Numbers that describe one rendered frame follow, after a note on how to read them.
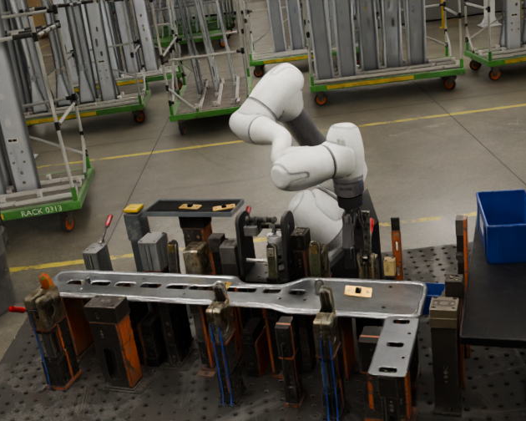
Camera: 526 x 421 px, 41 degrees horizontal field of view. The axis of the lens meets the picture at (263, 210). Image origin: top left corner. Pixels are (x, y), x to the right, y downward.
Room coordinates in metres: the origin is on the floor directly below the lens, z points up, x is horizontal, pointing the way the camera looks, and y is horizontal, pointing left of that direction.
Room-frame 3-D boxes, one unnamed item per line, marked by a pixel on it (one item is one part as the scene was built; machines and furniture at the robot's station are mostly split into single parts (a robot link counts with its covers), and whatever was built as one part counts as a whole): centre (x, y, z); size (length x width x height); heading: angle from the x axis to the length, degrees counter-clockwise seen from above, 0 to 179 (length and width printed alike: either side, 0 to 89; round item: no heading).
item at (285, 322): (1.86, -0.02, 0.84); 0.11 x 0.08 x 0.29; 158
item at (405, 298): (2.12, 0.19, 1.00); 1.38 x 0.22 x 0.02; 68
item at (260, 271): (2.27, 0.00, 0.94); 0.18 x 0.13 x 0.49; 68
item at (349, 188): (1.94, -0.26, 1.37); 0.09 x 0.09 x 0.06
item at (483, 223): (2.10, -0.79, 1.09); 0.30 x 0.17 x 0.13; 168
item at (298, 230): (2.23, -0.12, 0.91); 0.07 x 0.05 x 0.42; 158
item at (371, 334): (1.74, -0.26, 0.84); 0.11 x 0.10 x 0.28; 158
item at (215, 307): (1.93, 0.18, 0.87); 0.12 x 0.09 x 0.35; 158
